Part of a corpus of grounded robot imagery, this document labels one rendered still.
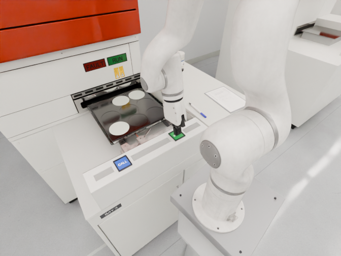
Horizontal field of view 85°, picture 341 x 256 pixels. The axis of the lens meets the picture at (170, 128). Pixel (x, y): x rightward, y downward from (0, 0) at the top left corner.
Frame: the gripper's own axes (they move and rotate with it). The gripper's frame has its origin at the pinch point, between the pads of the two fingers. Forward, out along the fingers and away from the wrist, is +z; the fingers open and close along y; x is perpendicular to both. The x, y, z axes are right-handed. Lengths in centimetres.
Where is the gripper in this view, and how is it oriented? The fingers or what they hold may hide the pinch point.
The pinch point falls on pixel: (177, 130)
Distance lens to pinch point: 80.0
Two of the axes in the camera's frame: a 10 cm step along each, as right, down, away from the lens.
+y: 5.7, 4.0, -7.2
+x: 8.1, -4.0, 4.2
